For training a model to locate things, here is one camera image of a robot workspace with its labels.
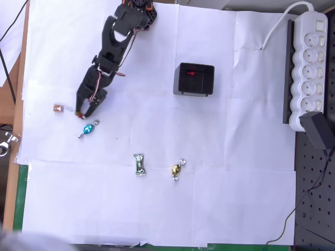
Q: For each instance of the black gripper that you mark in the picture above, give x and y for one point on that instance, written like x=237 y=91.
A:
x=85 y=94

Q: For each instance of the red plastic block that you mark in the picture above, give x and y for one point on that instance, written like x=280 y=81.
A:
x=80 y=115

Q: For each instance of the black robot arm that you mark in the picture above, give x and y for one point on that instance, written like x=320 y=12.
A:
x=110 y=49

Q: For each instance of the black box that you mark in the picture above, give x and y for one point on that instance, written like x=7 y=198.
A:
x=193 y=83

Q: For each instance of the clear wrapper scrap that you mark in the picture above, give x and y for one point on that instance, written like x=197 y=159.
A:
x=69 y=108

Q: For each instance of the blue foil candy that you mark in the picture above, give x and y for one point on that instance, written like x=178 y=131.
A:
x=88 y=129

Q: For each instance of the orange wrapped caramel candy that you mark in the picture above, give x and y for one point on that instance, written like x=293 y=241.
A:
x=58 y=108

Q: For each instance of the green wrapped candy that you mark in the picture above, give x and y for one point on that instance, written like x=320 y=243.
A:
x=139 y=164

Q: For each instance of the silver metal clamp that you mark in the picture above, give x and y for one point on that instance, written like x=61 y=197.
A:
x=9 y=139

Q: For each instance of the gold foil candy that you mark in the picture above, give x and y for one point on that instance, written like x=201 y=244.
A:
x=176 y=170

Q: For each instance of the green cutting mat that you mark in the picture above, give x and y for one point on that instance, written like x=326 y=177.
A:
x=19 y=198

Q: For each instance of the white paper table cover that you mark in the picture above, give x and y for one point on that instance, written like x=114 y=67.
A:
x=157 y=198

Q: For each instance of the blurred grey object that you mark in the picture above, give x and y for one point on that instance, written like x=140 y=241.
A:
x=23 y=240

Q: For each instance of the white power strip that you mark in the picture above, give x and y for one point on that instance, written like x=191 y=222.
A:
x=308 y=78

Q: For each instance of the black power adapter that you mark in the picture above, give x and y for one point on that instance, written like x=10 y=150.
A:
x=316 y=130

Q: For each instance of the black pegboard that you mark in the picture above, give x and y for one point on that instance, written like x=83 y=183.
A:
x=316 y=209

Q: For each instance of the black rail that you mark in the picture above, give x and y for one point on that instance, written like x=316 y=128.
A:
x=288 y=78

